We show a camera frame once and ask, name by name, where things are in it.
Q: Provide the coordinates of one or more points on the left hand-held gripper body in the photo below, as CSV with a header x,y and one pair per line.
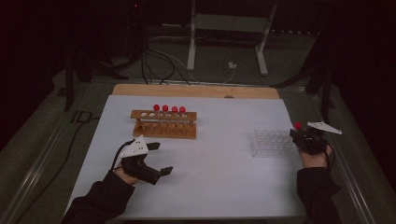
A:
x,y
135,148

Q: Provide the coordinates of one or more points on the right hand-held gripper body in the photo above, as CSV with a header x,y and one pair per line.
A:
x,y
311,141

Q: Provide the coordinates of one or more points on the wooden test tube rack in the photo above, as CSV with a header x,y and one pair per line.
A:
x,y
165,133

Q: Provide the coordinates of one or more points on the clear plastic tube rack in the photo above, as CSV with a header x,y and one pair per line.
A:
x,y
267,146

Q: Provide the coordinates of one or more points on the person's right hand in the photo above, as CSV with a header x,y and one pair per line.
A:
x,y
313,161

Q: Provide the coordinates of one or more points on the person's left hand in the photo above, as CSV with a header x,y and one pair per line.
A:
x,y
126,176

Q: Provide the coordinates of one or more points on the black stand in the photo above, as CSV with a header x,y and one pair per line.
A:
x,y
69,87
326,93

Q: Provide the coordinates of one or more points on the white plug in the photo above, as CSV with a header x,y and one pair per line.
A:
x,y
232,65

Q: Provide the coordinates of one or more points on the white metal stand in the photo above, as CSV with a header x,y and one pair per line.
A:
x,y
191,46

